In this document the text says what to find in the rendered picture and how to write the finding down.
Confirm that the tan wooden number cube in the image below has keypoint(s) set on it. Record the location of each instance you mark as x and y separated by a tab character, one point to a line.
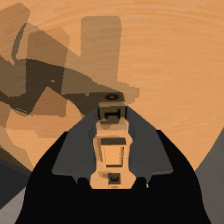
114	181
112	108

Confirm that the wooden rectangular tray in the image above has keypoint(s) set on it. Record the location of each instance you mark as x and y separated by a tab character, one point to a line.
113	152

